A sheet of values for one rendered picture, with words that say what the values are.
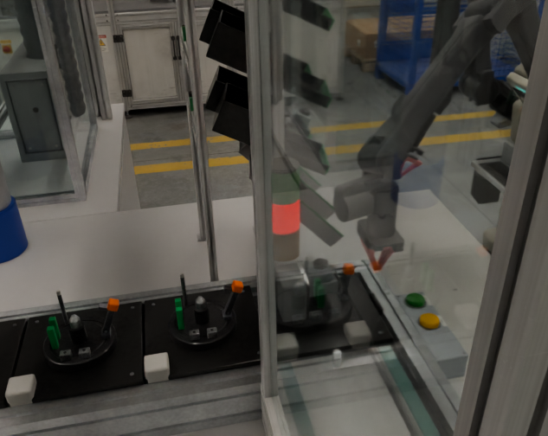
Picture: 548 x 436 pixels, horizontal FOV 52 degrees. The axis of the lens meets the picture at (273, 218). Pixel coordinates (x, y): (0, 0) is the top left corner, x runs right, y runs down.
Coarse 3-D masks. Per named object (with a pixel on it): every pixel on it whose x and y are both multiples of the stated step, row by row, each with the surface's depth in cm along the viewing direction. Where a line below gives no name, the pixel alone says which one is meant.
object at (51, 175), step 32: (0, 0) 156; (64, 0) 206; (0, 32) 160; (32, 32) 162; (0, 64) 164; (32, 64) 166; (64, 64) 188; (0, 96) 168; (32, 96) 170; (0, 128) 173; (32, 128) 175; (0, 160) 178; (32, 160) 180; (64, 160) 182; (32, 192) 185; (64, 192) 188
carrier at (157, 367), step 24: (168, 312) 121; (192, 312) 118; (216, 312) 118; (240, 312) 121; (168, 336) 115; (192, 336) 110; (216, 336) 111; (240, 336) 114; (144, 360) 107; (168, 360) 107; (192, 360) 109; (216, 360) 109; (240, 360) 108
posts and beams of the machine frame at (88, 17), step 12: (84, 0) 230; (84, 12) 232; (84, 24) 234; (96, 36) 238; (96, 48) 240; (96, 60) 244; (96, 72) 245; (96, 84) 247; (108, 96) 254; (108, 108) 254
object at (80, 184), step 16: (32, 0) 156; (48, 32) 161; (48, 48) 163; (80, 48) 227; (48, 64) 166; (64, 96) 173; (64, 112) 173; (64, 128) 176; (96, 128) 242; (64, 144) 178; (80, 176) 185; (80, 192) 188
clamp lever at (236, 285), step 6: (234, 282) 113; (240, 282) 113; (228, 288) 113; (234, 288) 112; (240, 288) 113; (234, 294) 113; (228, 300) 115; (234, 300) 114; (228, 306) 115; (228, 312) 115
